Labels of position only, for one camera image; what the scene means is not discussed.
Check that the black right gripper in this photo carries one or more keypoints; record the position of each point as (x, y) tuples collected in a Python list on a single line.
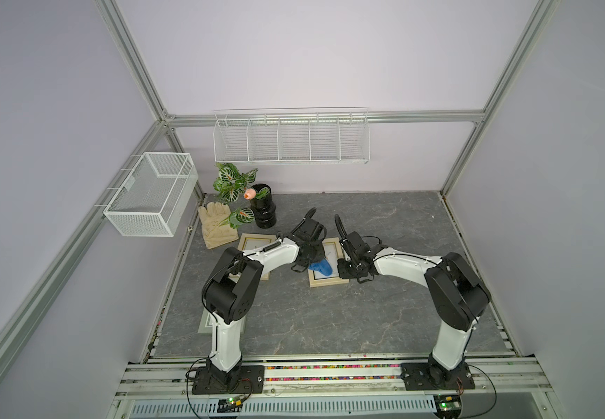
[(342, 271)]

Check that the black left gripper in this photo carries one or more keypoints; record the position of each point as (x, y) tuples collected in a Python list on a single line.
[(320, 255)]

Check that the gold frame with deer print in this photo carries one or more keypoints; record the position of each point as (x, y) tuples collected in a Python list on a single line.
[(333, 254)]

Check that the blue microfiber cloth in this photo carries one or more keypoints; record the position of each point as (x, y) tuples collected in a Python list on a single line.
[(321, 269)]

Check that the gold frame with plant print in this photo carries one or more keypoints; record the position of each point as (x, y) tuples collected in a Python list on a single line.
[(251, 241)]

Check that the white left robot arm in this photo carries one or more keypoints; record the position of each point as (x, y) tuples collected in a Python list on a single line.
[(230, 291)]

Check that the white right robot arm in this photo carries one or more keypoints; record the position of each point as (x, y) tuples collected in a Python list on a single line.
[(459, 296)]

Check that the glossy black vase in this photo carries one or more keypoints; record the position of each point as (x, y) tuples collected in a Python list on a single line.
[(263, 206)]

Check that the green artificial plant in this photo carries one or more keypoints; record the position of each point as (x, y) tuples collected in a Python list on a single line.
[(232, 184)]

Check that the cream work glove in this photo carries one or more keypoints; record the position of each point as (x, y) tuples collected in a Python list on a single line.
[(216, 230)]

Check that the white wire wall shelf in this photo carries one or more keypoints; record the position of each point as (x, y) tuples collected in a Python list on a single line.
[(292, 136)]

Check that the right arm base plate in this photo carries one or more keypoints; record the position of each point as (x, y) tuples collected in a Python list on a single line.
[(418, 376)]

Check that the aluminium rail base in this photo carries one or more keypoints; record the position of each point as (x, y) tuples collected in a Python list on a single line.
[(338, 386)]

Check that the green picture frame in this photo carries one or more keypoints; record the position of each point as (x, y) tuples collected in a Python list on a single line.
[(205, 326)]

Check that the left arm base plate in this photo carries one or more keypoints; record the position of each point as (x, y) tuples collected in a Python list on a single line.
[(210, 380)]

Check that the white wire basket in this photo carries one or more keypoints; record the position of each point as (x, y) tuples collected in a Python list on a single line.
[(152, 199)]

